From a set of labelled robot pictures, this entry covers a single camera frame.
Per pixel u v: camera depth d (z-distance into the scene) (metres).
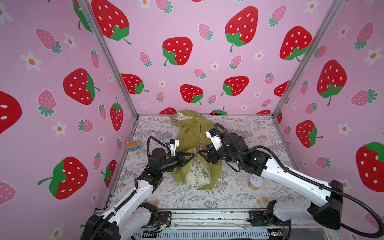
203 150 0.62
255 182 0.82
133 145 1.00
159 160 0.59
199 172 0.86
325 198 0.40
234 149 0.51
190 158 0.73
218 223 0.73
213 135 0.59
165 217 0.75
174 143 0.72
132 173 0.90
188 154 0.75
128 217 0.47
